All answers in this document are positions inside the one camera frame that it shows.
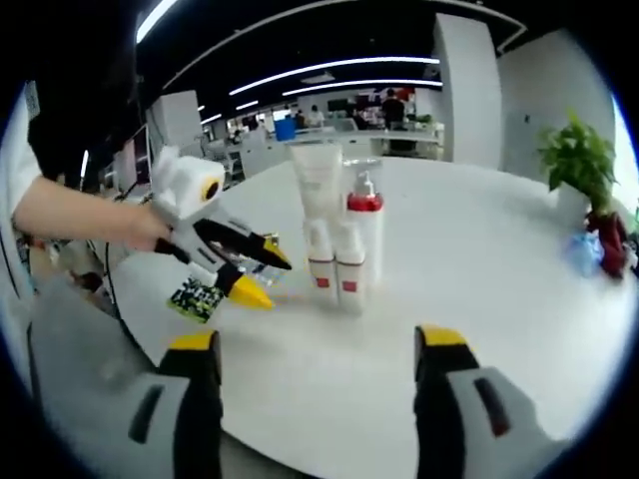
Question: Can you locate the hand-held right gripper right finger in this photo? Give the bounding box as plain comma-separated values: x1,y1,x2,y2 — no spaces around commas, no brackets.
412,323,563,479

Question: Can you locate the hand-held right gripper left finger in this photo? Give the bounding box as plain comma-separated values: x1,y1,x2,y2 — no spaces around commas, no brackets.
52,328,225,479

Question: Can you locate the clear skincare sachet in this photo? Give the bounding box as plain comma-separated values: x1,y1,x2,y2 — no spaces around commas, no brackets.
247,261,284,288

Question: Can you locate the green black skincare sachet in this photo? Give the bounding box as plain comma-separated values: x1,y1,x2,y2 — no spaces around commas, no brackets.
167,275,227,324

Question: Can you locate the small white red-label bottle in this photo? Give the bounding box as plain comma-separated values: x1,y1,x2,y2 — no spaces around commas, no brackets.
305,219,336,304
333,222,369,314

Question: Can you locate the white skincare tube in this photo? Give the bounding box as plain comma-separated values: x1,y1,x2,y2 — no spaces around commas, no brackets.
288,141,345,236

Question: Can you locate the white red-collar pump bottle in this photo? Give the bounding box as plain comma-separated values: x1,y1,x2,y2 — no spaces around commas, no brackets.
345,169,386,285

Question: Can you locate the person's left hand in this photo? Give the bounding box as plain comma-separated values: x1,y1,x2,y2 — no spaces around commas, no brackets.
122,207,174,254

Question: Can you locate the white-framed monitor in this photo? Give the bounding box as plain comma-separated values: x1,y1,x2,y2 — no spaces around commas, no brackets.
117,124,154,194

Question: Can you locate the long white office counter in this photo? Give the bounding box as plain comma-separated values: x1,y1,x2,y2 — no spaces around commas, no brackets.
264,127,445,161

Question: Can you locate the person's white shirt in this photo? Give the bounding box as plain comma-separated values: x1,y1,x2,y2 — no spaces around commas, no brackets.
0,99,46,320

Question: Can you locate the long ceiling light strip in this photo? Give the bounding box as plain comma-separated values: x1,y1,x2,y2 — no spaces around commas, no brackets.
229,55,441,97
282,78,444,98

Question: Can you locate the blue plastic bag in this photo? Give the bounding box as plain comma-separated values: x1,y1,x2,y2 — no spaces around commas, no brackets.
566,232,603,278

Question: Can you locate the white plant pot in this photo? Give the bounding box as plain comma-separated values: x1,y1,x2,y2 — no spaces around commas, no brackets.
556,182,593,221

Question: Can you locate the green potted plant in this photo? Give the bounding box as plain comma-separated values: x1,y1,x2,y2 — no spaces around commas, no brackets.
536,109,620,211

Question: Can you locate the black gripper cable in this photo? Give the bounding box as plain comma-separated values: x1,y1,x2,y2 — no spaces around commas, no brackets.
102,239,161,370

